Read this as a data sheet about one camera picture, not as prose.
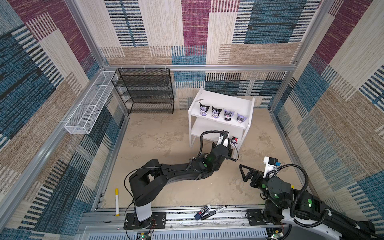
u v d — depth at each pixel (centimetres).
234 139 80
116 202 78
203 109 69
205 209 75
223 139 65
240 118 67
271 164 61
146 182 48
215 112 68
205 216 75
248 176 61
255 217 73
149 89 109
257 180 61
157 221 73
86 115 94
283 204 52
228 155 70
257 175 60
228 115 66
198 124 91
